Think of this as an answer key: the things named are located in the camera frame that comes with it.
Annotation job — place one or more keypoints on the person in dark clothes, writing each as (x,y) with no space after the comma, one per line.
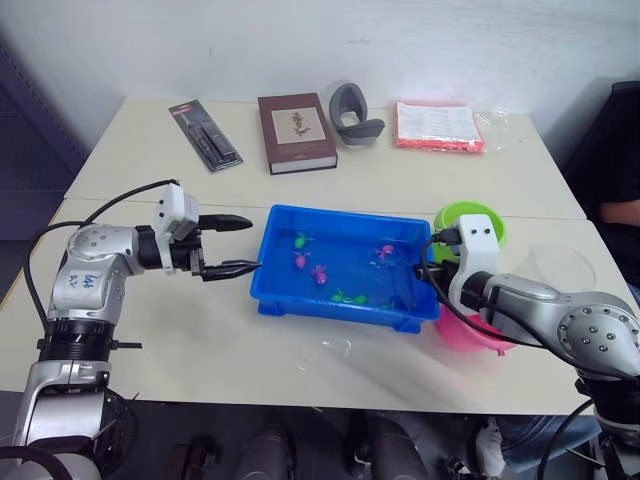
(615,165)

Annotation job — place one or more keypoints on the red booklet in plastic sleeve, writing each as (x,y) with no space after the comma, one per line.
(435,125)

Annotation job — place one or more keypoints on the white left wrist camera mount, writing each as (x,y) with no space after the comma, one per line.
(175,210)

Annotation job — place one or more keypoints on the clear plastic cup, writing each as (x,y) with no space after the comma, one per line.
(565,270)

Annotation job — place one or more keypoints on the dark blue cabinet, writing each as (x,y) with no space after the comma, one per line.
(25,150)

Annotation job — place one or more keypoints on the dark rounded shape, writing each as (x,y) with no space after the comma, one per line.
(265,455)

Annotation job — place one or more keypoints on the blue denim fabric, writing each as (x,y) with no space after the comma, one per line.
(540,445)

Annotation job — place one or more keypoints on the white shoe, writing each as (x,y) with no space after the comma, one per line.
(491,445)

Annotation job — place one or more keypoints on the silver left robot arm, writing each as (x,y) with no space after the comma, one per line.
(90,280)

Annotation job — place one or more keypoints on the brown hardcover book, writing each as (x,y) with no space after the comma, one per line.
(295,125)

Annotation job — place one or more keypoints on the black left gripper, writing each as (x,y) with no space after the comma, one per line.
(186,255)

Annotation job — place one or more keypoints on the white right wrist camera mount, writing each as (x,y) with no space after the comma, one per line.
(477,250)

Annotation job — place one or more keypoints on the pink plastic bucket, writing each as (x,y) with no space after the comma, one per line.
(460,335)

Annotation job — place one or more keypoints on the pink toy fish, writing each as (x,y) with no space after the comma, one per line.
(385,251)
(300,260)
(320,276)

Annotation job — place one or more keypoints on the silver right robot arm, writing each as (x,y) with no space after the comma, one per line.
(540,305)

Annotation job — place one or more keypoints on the green plastic bucket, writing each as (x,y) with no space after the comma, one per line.
(450,220)

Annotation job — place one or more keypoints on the blue plastic tub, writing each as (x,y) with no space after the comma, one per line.
(345,250)

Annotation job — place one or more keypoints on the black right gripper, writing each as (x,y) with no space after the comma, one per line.
(444,272)

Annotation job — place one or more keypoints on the person's bare forearm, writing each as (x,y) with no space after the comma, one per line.
(622,212)

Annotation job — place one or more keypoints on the black tool blister pack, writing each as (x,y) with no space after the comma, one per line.
(205,135)

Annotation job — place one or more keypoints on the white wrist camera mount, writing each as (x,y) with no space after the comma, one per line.
(175,210)
(477,250)

